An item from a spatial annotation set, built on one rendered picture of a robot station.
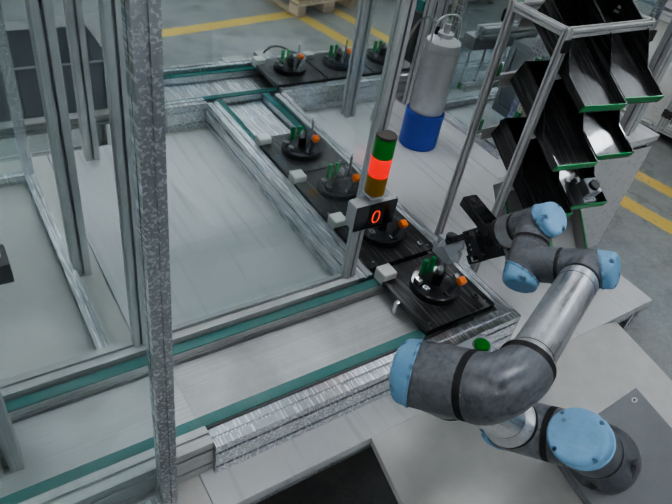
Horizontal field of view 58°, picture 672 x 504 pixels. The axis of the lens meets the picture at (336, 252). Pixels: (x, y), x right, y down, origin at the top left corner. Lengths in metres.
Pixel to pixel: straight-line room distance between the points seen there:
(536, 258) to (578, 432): 0.35
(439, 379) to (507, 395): 0.10
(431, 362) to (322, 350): 0.58
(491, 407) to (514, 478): 0.58
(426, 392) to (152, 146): 0.56
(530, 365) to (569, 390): 0.78
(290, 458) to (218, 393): 0.22
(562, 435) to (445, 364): 0.42
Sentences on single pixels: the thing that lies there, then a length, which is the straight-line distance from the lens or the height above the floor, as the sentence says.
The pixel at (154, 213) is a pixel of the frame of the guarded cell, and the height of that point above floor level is 1.60.
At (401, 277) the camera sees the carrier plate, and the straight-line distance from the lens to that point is 1.70.
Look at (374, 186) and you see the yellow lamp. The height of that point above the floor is 1.29.
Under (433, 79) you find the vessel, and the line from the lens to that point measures 2.38.
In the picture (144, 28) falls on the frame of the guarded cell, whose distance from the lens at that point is 0.66.
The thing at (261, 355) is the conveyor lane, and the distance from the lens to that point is 1.50.
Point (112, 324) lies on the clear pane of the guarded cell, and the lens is 0.89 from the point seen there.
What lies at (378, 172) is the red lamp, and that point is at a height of 1.33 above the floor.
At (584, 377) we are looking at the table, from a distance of 1.82.
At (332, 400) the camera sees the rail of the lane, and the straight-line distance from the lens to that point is 1.40.
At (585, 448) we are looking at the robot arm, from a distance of 1.33.
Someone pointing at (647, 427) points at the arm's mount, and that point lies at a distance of 1.55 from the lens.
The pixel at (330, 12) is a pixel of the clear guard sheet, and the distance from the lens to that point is 1.21.
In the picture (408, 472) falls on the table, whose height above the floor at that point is 0.86.
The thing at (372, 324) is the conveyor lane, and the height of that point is 0.92.
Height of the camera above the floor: 2.07
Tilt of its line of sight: 40 degrees down
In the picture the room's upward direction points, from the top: 11 degrees clockwise
